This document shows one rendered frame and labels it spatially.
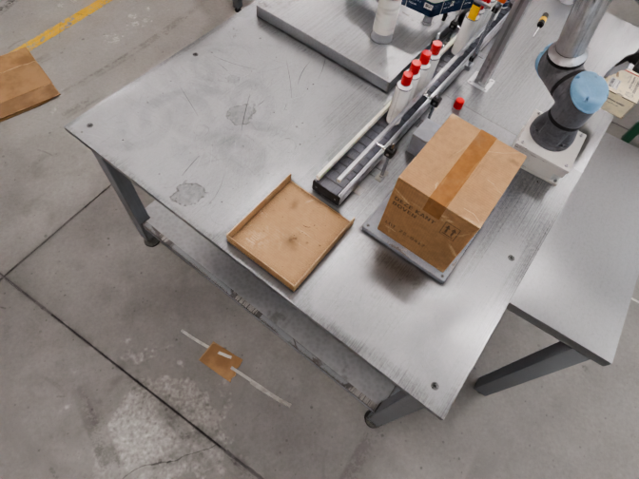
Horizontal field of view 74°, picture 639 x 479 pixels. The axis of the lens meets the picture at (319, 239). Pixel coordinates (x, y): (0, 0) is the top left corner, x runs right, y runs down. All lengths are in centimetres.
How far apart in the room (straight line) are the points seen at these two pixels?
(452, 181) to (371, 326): 45
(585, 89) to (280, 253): 104
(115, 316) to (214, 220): 100
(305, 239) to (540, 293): 74
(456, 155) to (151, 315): 155
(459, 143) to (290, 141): 59
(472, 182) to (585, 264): 57
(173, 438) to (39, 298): 92
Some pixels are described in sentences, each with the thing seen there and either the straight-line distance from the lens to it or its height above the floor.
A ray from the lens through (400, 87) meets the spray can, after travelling 147.
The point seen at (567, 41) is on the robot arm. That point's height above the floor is 122.
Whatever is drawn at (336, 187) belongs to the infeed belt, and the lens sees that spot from 137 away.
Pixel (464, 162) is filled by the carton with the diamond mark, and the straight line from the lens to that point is 122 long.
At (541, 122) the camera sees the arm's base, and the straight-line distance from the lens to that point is 168.
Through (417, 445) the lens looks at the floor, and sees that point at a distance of 208.
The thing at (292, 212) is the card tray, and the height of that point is 83.
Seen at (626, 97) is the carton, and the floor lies 102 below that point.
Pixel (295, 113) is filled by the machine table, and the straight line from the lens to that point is 163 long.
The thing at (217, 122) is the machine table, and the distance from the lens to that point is 161.
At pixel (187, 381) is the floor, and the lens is 206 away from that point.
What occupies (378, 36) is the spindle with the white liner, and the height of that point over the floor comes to 91.
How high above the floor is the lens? 199
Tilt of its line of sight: 61 degrees down
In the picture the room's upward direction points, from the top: 10 degrees clockwise
